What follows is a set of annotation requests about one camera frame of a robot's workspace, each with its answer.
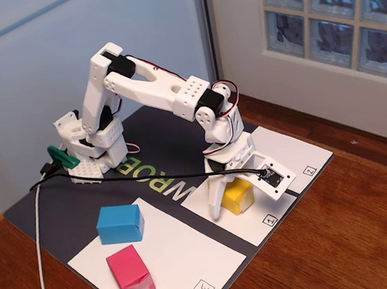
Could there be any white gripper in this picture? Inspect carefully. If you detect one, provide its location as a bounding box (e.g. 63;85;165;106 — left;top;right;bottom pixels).
198;131;265;222

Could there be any yellow paper box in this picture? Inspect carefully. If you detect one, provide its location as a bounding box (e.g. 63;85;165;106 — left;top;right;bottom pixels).
217;173;258;218

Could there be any blue paper box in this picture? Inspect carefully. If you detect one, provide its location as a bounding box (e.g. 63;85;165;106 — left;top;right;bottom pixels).
93;201;148;247

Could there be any pink paper box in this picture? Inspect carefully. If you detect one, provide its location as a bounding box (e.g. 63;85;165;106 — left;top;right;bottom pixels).
104;242;157;289

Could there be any white paper sheet marked 1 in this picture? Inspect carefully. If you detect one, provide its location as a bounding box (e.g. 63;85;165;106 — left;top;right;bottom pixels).
175;155;303;257

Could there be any white paper sheet marked home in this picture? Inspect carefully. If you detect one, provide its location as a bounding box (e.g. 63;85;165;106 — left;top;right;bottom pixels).
60;184;252;289

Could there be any dark mat with printed letters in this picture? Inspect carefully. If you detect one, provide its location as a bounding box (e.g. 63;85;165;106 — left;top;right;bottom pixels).
0;80;353;289

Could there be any white paper sheet marked 2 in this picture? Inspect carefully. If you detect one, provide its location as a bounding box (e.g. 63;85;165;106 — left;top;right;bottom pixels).
244;116;340;201

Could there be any green table clamp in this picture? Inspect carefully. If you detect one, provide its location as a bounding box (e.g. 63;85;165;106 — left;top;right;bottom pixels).
46;141;81;172

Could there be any glass block window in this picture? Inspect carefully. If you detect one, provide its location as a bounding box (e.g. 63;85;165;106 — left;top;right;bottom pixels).
260;0;387;101

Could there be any frosted pale blue panel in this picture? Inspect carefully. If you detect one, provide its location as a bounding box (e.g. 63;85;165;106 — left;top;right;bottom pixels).
0;0;222;220

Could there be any black camera cable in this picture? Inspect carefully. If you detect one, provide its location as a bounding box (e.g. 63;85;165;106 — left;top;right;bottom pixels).
26;144;273;211

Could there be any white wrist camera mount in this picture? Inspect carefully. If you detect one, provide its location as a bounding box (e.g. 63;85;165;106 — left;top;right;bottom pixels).
246;144;301;205

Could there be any red white black servo wire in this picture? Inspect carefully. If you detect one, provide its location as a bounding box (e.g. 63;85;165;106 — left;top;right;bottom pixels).
193;78;250;159
125;141;142;155

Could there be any grey metal frame post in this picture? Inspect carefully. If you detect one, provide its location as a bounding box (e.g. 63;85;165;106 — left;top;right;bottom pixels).
192;0;227;105

